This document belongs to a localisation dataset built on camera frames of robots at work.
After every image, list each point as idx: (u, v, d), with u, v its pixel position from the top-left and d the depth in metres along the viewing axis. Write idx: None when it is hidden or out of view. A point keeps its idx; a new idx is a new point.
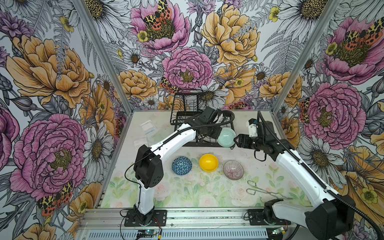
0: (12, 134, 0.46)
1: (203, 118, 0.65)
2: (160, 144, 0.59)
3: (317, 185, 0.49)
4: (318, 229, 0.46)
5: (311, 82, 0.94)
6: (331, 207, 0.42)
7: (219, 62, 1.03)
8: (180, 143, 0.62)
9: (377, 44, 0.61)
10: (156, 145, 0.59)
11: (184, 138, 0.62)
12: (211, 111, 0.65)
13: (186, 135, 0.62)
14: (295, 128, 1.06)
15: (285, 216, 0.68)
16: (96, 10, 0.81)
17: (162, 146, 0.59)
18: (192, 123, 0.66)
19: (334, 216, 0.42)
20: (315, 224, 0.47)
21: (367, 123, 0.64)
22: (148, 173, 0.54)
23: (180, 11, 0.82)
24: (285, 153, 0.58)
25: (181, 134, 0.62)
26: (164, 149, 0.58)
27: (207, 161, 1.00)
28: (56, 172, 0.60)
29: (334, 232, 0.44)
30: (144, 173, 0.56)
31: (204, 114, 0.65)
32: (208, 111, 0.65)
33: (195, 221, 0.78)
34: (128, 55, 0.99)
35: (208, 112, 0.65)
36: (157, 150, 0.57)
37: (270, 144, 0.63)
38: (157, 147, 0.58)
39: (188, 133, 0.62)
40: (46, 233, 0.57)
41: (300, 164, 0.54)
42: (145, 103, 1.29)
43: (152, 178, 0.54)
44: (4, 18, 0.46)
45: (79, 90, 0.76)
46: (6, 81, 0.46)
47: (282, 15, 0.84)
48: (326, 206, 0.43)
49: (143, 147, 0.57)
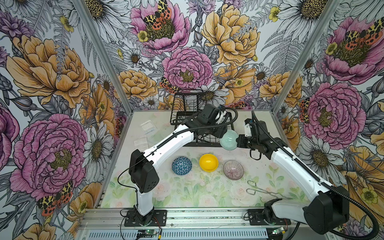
0: (12, 134, 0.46)
1: (203, 118, 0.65)
2: (154, 149, 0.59)
3: (311, 178, 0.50)
4: (317, 222, 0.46)
5: (311, 83, 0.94)
6: (326, 199, 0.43)
7: (219, 62, 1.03)
8: (176, 146, 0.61)
9: (377, 44, 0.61)
10: (149, 150, 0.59)
11: (181, 140, 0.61)
12: (210, 110, 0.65)
13: (183, 138, 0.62)
14: (295, 128, 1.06)
15: (285, 215, 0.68)
16: (96, 10, 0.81)
17: (156, 151, 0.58)
18: (190, 124, 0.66)
19: (330, 208, 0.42)
20: (313, 219, 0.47)
21: (367, 123, 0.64)
22: (142, 179, 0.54)
23: (180, 11, 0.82)
24: (279, 150, 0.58)
25: (177, 137, 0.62)
26: (157, 155, 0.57)
27: (207, 161, 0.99)
28: (56, 172, 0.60)
29: (331, 225, 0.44)
30: (138, 179, 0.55)
31: (204, 113, 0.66)
32: (208, 110, 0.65)
33: (195, 221, 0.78)
34: (128, 55, 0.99)
35: (208, 111, 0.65)
36: (151, 156, 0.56)
37: (264, 143, 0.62)
38: (151, 152, 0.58)
39: (185, 136, 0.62)
40: (46, 233, 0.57)
41: (294, 160, 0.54)
42: (145, 103, 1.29)
43: (147, 182, 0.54)
44: (4, 18, 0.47)
45: (79, 90, 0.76)
46: (6, 81, 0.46)
47: (282, 15, 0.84)
48: (321, 198, 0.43)
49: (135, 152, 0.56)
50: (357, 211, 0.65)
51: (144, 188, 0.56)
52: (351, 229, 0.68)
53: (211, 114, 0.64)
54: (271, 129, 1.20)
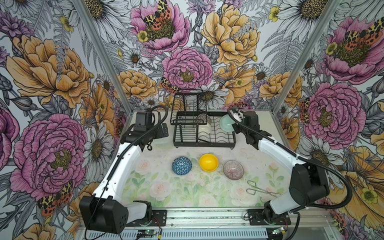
0: (12, 134, 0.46)
1: (139, 126, 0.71)
2: (105, 184, 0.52)
3: (290, 155, 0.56)
4: (300, 195, 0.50)
5: (311, 83, 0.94)
6: (302, 169, 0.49)
7: (219, 62, 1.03)
8: (128, 166, 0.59)
9: (377, 44, 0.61)
10: (99, 188, 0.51)
11: (130, 158, 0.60)
12: (143, 118, 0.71)
13: (131, 155, 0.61)
14: (295, 128, 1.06)
15: (283, 208, 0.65)
16: (96, 10, 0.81)
17: (109, 184, 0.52)
18: (132, 136, 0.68)
19: (306, 177, 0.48)
20: (297, 193, 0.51)
21: (367, 123, 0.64)
22: (108, 222, 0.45)
23: (180, 11, 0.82)
24: (264, 139, 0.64)
25: (124, 157, 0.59)
26: (112, 187, 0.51)
27: (207, 161, 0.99)
28: (56, 172, 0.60)
29: (313, 197, 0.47)
30: (103, 227, 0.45)
31: (138, 122, 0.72)
32: (141, 118, 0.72)
33: (195, 221, 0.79)
34: (128, 55, 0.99)
35: (142, 120, 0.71)
36: (106, 192, 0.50)
37: (252, 136, 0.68)
38: (103, 189, 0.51)
39: (131, 153, 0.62)
40: (46, 233, 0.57)
41: (276, 144, 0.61)
42: (145, 103, 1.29)
43: (118, 220, 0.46)
44: (4, 18, 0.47)
45: (79, 90, 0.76)
46: (6, 81, 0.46)
47: (282, 15, 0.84)
48: (298, 169, 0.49)
49: (82, 200, 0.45)
50: (357, 211, 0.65)
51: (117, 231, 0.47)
52: (351, 229, 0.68)
53: (145, 121, 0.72)
54: (271, 130, 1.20)
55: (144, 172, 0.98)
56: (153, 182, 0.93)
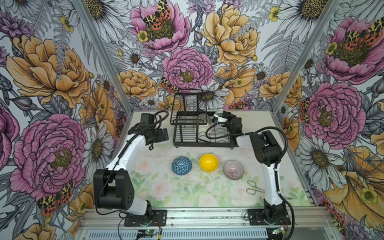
0: (12, 134, 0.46)
1: (143, 125, 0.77)
2: (116, 160, 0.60)
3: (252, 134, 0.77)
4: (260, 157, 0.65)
5: (311, 82, 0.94)
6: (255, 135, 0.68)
7: (219, 62, 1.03)
8: (135, 150, 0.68)
9: (377, 44, 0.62)
10: (111, 163, 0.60)
11: (137, 144, 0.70)
12: (147, 117, 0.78)
13: (137, 142, 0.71)
14: (295, 128, 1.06)
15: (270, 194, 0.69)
16: (96, 10, 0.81)
17: (120, 160, 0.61)
18: (136, 131, 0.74)
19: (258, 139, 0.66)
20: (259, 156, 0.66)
21: (367, 123, 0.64)
22: (119, 195, 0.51)
23: (180, 11, 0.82)
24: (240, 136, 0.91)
25: (132, 143, 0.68)
26: (122, 163, 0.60)
27: (207, 161, 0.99)
28: (56, 172, 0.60)
29: (269, 154, 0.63)
30: (114, 200, 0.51)
31: (142, 121, 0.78)
32: (145, 117, 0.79)
33: (195, 221, 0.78)
34: (128, 55, 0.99)
35: (145, 119, 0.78)
36: (117, 166, 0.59)
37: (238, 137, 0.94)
38: (115, 163, 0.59)
39: (138, 140, 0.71)
40: (46, 233, 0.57)
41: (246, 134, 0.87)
42: (145, 103, 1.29)
43: (126, 194, 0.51)
44: (4, 18, 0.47)
45: (80, 90, 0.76)
46: (6, 81, 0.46)
47: (282, 15, 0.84)
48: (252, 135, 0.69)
49: (95, 174, 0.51)
50: (357, 211, 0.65)
51: (126, 205, 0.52)
52: (351, 229, 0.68)
53: (149, 119, 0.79)
54: None
55: (144, 172, 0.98)
56: (153, 182, 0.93)
